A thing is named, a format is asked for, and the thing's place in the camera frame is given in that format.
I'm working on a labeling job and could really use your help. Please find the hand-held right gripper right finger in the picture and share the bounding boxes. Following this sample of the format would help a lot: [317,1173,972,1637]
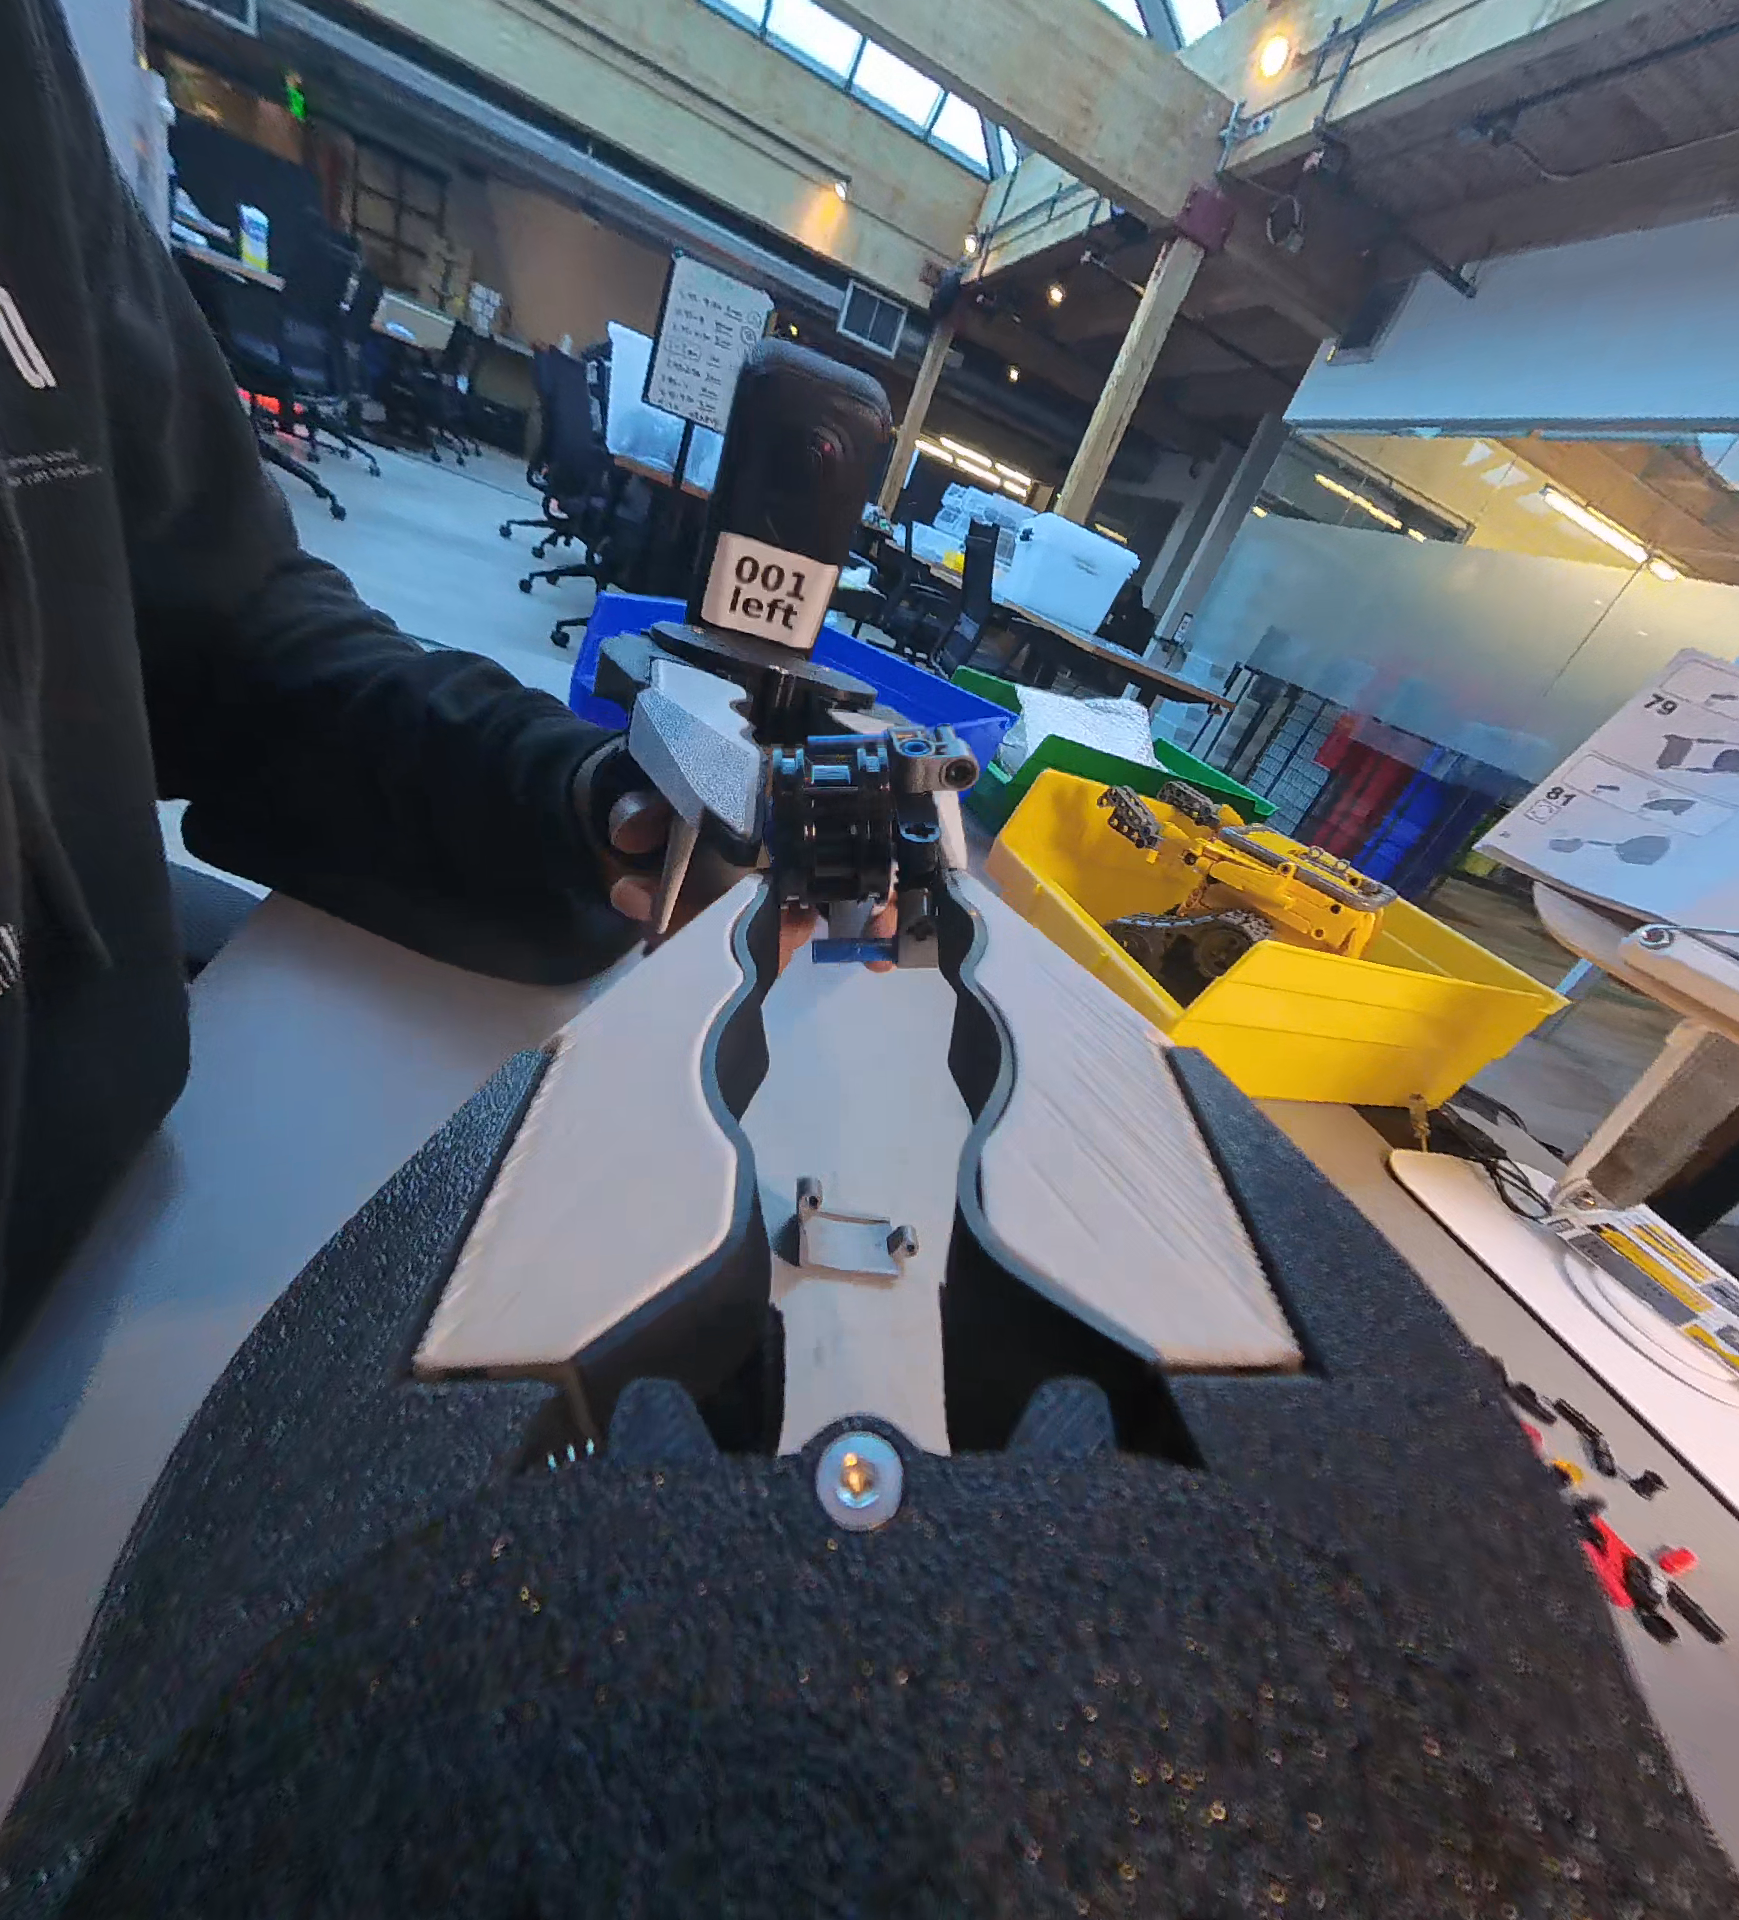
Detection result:
[942,873,1308,1456]

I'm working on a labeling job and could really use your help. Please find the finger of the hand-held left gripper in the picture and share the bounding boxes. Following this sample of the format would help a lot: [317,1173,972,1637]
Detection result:
[625,660,769,944]

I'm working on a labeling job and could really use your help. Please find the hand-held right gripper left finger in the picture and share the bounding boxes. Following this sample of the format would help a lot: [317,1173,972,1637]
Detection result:
[411,873,781,1456]

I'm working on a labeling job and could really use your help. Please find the black toy wheel assembly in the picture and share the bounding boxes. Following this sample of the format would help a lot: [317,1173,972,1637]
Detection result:
[761,724,985,974]

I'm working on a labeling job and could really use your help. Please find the grey toy bracket piece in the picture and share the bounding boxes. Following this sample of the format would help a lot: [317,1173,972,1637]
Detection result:
[774,1177,920,1281]

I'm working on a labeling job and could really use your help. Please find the grey desk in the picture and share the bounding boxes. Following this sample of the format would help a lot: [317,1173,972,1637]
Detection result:
[0,891,1739,1920]

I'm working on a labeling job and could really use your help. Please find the person's left hand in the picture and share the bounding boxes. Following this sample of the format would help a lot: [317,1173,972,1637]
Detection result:
[581,745,682,929]

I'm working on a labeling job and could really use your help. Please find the whiteboard on stand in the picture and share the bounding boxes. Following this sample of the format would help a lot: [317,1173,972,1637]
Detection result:
[643,252,777,497]

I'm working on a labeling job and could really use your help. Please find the black office chair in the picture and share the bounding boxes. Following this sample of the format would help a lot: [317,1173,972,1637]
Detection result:
[500,345,633,649]
[230,270,361,521]

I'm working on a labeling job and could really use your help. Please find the blue plastic bin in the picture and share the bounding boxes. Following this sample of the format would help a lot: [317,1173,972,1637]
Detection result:
[568,590,1022,781]

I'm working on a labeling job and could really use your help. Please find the yellow plastic bin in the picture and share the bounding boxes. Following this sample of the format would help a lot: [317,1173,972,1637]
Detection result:
[985,769,1572,1109]

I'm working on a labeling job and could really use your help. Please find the white storage box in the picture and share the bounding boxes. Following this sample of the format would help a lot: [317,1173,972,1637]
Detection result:
[996,512,1144,632]

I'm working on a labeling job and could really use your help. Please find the yellow toy tracked vehicle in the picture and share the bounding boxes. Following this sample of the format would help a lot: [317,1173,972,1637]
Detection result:
[1098,780,1399,1006]

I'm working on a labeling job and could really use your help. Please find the background work table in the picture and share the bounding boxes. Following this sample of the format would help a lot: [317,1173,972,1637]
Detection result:
[870,509,1237,709]

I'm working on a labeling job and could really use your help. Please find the green plastic bin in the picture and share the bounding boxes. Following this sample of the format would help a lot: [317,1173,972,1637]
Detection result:
[952,667,1275,841]

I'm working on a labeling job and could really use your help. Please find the white foam sheet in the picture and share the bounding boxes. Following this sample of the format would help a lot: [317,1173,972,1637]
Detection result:
[1020,682,1162,769]

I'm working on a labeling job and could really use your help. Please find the grey chair seat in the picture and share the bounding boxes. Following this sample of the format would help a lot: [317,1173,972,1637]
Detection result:
[166,862,271,983]

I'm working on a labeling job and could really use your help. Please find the red and blue crates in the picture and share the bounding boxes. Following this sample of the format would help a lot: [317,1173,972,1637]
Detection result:
[1309,712,1501,902]

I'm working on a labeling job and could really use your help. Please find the yellow printed leaflet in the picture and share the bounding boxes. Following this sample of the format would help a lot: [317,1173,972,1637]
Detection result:
[1544,1201,1739,1448]

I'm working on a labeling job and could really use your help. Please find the pile of small toy parts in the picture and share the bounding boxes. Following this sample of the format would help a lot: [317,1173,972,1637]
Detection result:
[1507,1372,1733,1644]

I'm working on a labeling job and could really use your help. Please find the white book stand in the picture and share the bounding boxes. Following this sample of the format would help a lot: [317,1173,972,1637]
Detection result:
[1387,878,1739,1596]

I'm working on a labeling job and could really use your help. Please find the person's black printed hoodie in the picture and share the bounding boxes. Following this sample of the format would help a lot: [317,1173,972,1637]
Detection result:
[0,0,286,1501]

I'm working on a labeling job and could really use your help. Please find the open instruction booklet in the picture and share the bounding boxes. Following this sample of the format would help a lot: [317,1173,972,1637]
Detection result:
[1476,647,1739,939]

